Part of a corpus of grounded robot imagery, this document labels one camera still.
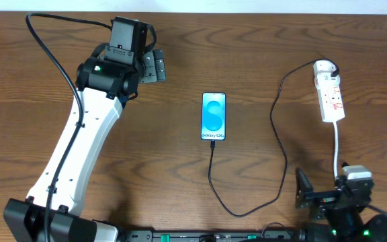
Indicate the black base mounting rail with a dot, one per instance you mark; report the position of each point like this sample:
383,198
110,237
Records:
205,236

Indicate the white USB charger plug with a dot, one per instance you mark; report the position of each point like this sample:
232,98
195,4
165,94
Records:
324,80

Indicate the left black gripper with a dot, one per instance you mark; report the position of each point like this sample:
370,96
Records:
154,66

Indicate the white power strip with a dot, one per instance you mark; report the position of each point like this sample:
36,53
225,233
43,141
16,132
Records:
330,99

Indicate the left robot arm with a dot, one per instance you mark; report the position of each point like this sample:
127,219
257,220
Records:
105,82

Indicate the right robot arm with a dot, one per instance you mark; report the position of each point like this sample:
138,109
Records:
347,209

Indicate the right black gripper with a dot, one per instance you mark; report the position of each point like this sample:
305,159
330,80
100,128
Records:
319,195

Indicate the blue Samsung Galaxy smartphone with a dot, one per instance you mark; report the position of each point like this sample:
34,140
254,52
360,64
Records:
213,122

